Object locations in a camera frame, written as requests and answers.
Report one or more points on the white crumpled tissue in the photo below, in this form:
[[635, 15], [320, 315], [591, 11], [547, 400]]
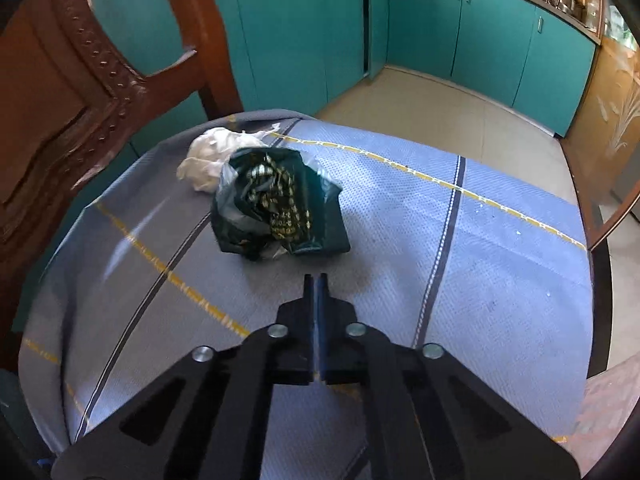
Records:
[[210, 152]]

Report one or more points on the teal kitchen cabinets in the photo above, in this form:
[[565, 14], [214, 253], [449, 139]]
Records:
[[425, 25]]

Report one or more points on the dark green plastic bag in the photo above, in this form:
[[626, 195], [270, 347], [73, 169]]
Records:
[[280, 205]]

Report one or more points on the brown wooden chair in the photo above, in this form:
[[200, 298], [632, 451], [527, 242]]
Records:
[[50, 85]]

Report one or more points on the wooden framed glass door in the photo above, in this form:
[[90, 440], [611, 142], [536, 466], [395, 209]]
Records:
[[610, 125]]

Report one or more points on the blue checked tablecloth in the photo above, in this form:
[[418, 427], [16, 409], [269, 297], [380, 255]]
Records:
[[500, 260]]

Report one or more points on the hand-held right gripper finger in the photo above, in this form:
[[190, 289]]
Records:
[[322, 310], [311, 310]]

